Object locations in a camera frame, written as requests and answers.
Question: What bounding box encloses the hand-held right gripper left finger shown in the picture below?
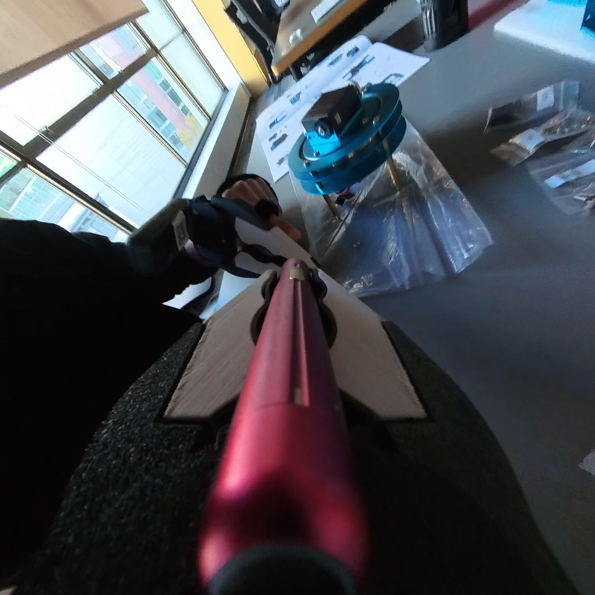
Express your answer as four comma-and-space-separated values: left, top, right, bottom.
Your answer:
163, 271, 280, 420

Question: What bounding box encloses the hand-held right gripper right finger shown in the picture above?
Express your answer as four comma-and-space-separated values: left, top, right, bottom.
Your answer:
316, 273, 428, 419

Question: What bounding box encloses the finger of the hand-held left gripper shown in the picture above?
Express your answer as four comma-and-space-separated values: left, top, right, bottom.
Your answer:
237, 221, 322, 269
235, 253, 282, 280

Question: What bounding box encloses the red electric screwdriver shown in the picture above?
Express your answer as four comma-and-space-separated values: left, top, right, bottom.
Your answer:
197, 260, 371, 595

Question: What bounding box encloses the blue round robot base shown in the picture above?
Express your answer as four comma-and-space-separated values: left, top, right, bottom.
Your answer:
287, 84, 410, 222

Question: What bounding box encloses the person's left hand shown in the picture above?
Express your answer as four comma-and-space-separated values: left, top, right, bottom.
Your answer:
218, 174, 303, 242

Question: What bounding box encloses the printed instruction sheet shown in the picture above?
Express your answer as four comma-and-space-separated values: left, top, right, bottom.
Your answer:
256, 39, 430, 182

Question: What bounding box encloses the clear plastic bag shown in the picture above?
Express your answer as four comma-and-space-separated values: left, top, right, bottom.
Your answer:
297, 135, 493, 298

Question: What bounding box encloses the large window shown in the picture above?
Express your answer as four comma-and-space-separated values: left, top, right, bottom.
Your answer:
0, 0, 228, 242

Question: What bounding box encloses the black screwdriver bit holder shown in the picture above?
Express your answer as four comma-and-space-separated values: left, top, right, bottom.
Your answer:
423, 0, 470, 51

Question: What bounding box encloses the red screwdriver case tube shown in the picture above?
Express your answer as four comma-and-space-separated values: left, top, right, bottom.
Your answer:
467, 0, 531, 27

